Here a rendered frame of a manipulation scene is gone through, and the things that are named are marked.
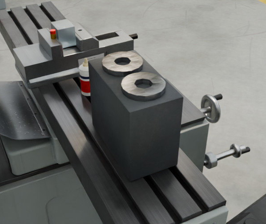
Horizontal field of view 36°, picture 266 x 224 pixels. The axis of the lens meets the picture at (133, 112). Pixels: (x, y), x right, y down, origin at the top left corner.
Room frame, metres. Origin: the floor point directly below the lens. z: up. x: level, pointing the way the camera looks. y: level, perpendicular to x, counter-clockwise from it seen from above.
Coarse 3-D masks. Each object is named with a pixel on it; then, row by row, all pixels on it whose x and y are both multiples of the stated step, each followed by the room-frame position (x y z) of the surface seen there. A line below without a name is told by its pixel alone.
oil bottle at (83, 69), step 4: (84, 64) 0.95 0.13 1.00; (80, 68) 0.95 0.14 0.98; (84, 68) 0.95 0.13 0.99; (88, 68) 0.95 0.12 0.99; (80, 72) 0.95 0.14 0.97; (84, 72) 0.94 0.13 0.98; (88, 72) 0.94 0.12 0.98; (80, 76) 0.95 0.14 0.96; (84, 76) 0.94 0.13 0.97; (88, 76) 0.94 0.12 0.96; (80, 80) 0.95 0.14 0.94; (84, 80) 0.94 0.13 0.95; (88, 80) 0.94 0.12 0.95; (84, 84) 0.94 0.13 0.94; (88, 84) 0.94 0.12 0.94; (84, 88) 0.94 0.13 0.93; (88, 88) 0.94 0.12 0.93; (84, 92) 0.94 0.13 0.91; (88, 92) 0.94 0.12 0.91
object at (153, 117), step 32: (96, 64) 0.79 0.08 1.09; (128, 64) 0.77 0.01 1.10; (96, 96) 0.77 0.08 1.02; (128, 96) 0.66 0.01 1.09; (160, 96) 0.66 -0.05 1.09; (96, 128) 0.79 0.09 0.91; (128, 128) 0.62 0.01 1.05; (160, 128) 0.64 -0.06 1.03; (128, 160) 0.62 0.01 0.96; (160, 160) 0.65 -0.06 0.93
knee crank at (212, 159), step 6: (234, 144) 1.18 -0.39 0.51; (228, 150) 1.17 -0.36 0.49; (234, 150) 1.17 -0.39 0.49; (240, 150) 1.16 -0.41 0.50; (246, 150) 1.19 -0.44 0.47; (210, 156) 1.12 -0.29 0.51; (216, 156) 1.13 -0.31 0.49; (222, 156) 1.14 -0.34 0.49; (228, 156) 1.15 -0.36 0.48; (234, 156) 1.16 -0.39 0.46; (204, 162) 1.11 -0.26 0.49; (210, 162) 1.10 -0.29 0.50; (216, 162) 1.11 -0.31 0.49; (210, 168) 1.10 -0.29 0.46
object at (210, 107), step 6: (204, 96) 1.32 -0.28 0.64; (210, 96) 1.29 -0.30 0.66; (216, 96) 1.29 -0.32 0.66; (204, 102) 1.32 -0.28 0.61; (210, 102) 1.28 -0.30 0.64; (216, 102) 1.26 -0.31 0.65; (204, 108) 1.28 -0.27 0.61; (210, 108) 1.28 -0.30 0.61; (216, 108) 1.25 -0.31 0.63; (204, 114) 1.30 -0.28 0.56; (210, 114) 1.28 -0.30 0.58; (216, 114) 1.24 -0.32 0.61; (210, 120) 1.26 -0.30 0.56; (216, 120) 1.24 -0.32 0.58
